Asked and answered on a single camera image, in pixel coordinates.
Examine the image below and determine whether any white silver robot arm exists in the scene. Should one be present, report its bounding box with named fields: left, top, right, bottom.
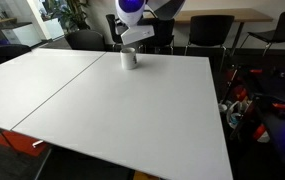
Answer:
left=115, top=0, right=186, bottom=27

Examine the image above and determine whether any white mug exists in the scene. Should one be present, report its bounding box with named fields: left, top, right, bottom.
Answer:
left=120, top=48, right=137, bottom=70

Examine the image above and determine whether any black chair behind table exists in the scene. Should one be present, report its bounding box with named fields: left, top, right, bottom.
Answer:
left=65, top=30, right=105, bottom=51

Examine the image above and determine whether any black chair centre right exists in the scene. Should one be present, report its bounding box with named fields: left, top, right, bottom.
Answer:
left=184, top=15, right=234, bottom=57

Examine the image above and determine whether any green potted plant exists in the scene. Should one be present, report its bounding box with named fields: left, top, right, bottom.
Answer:
left=49, top=0, right=90, bottom=32

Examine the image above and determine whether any black side table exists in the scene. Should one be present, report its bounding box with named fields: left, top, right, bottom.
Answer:
left=231, top=68, right=285, bottom=162

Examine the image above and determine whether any wooden background table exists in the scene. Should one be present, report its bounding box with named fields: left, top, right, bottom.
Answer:
left=173, top=7, right=274, bottom=58

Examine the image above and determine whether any white cabinet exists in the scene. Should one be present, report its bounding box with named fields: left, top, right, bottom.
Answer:
left=2, top=23, right=41, bottom=47

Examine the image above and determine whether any black chair far right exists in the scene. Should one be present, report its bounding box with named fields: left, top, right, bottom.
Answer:
left=242, top=12, right=285, bottom=55

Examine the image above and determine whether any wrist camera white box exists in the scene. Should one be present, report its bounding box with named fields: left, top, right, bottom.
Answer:
left=115, top=25, right=155, bottom=45

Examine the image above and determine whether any orange clamp handle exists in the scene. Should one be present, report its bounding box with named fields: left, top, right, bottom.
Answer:
left=272, top=103, right=285, bottom=110

